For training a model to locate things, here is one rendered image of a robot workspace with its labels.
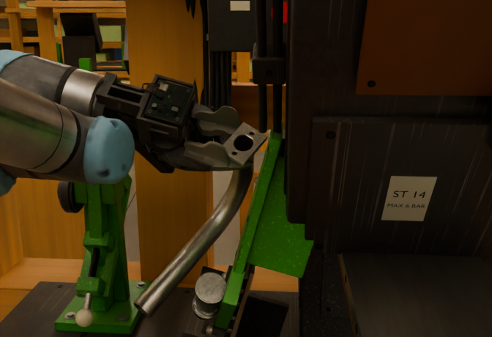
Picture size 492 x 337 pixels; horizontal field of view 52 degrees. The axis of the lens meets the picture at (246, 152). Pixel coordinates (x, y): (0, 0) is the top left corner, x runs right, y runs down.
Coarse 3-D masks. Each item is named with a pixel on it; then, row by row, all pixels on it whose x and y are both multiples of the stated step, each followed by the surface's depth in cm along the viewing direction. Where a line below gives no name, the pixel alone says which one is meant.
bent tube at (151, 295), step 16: (240, 128) 68; (224, 144) 67; (240, 144) 70; (256, 144) 67; (240, 160) 65; (240, 176) 72; (240, 192) 74; (224, 208) 75; (208, 224) 75; (224, 224) 75; (192, 240) 73; (208, 240) 74; (176, 256) 72; (192, 256) 72; (176, 272) 70; (160, 288) 69; (144, 304) 67; (160, 304) 69
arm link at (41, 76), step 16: (0, 64) 64; (16, 64) 65; (32, 64) 65; (48, 64) 65; (64, 64) 67; (16, 80) 63; (32, 80) 64; (48, 80) 64; (64, 80) 64; (48, 96) 64
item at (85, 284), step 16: (128, 176) 91; (128, 192) 92; (96, 240) 83; (112, 240) 85; (96, 256) 83; (112, 256) 85; (96, 272) 82; (112, 272) 84; (80, 288) 80; (96, 288) 80
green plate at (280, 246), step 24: (264, 168) 56; (264, 192) 57; (264, 216) 59; (240, 240) 66; (264, 240) 60; (288, 240) 59; (312, 240) 59; (240, 264) 59; (264, 264) 60; (288, 264) 60
